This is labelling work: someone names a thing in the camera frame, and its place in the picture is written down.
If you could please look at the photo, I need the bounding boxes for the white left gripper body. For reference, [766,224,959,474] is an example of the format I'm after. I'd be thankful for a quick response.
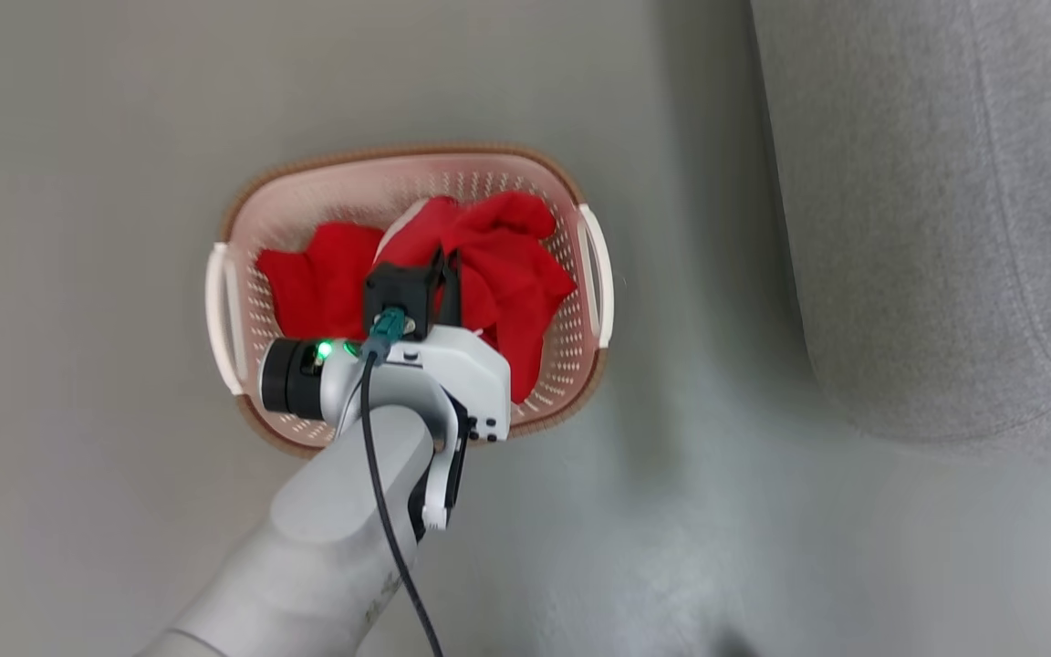
[357,325,514,446]

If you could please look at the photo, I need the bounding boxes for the red clothing item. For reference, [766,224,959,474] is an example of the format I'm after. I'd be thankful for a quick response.
[255,190,578,405]

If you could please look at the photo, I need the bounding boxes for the perforated cream laundry basket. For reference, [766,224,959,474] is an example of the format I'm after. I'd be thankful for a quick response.
[204,141,616,457]

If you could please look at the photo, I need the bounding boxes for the grey fabric sofa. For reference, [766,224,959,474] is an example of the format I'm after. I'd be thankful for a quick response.
[749,0,1051,459]

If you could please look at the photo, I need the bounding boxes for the black cable with teal connector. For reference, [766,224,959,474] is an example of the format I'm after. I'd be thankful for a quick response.
[357,308,446,657]

